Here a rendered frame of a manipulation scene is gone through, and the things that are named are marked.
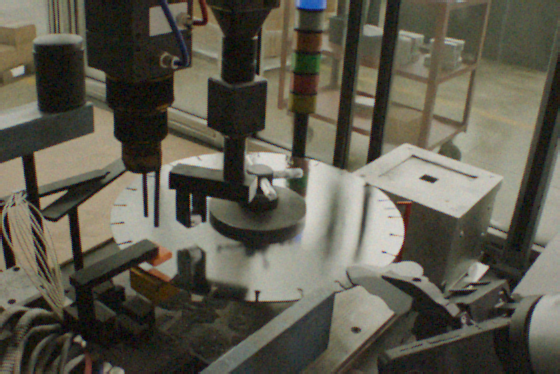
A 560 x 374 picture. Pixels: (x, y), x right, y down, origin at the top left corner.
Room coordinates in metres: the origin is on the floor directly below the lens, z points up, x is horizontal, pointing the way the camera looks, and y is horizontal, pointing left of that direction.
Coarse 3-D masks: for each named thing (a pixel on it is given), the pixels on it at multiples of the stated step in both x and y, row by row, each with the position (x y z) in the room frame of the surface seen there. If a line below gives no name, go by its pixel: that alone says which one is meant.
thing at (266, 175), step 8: (248, 160) 0.65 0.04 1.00; (248, 168) 0.62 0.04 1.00; (256, 168) 0.62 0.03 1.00; (264, 168) 0.62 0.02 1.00; (272, 168) 0.62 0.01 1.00; (264, 176) 0.60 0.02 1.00; (272, 176) 0.61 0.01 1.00; (280, 176) 0.62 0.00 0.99; (288, 176) 0.62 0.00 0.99; (296, 176) 0.63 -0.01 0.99; (264, 184) 0.59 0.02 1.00; (272, 184) 0.61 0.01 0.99; (256, 192) 0.60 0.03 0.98; (264, 192) 0.58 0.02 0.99; (272, 192) 0.57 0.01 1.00
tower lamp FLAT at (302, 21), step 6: (300, 12) 0.90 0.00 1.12; (306, 12) 0.90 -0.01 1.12; (312, 12) 0.90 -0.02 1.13; (318, 12) 0.90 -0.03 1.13; (324, 12) 0.91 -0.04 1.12; (300, 18) 0.90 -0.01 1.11; (306, 18) 0.90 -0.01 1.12; (312, 18) 0.90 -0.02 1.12; (318, 18) 0.90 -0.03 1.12; (294, 24) 0.92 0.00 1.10; (300, 24) 0.90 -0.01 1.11; (306, 24) 0.90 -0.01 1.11; (312, 24) 0.90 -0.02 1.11; (318, 24) 0.90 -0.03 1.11; (300, 30) 0.90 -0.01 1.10; (306, 30) 0.90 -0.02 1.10; (312, 30) 0.90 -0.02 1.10; (318, 30) 0.90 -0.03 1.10
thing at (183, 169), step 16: (224, 144) 0.54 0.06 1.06; (240, 144) 0.54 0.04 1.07; (224, 160) 0.54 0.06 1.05; (240, 160) 0.54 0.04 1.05; (176, 176) 0.54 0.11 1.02; (192, 176) 0.54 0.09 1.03; (208, 176) 0.54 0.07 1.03; (224, 176) 0.54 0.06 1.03; (240, 176) 0.54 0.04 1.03; (256, 176) 0.55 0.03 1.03; (176, 192) 0.55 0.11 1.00; (192, 192) 0.54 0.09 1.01; (208, 192) 0.54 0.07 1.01; (224, 192) 0.53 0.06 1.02; (240, 192) 0.53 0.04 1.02; (176, 208) 0.55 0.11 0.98
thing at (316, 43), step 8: (296, 32) 0.91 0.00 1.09; (304, 32) 0.90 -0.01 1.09; (312, 32) 0.90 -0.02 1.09; (320, 32) 0.91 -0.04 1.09; (296, 40) 0.91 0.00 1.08; (304, 40) 0.90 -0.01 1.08; (312, 40) 0.90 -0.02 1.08; (320, 40) 0.91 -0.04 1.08; (296, 48) 0.90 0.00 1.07; (304, 48) 0.90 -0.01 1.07; (312, 48) 0.90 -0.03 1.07; (320, 48) 0.91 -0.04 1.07
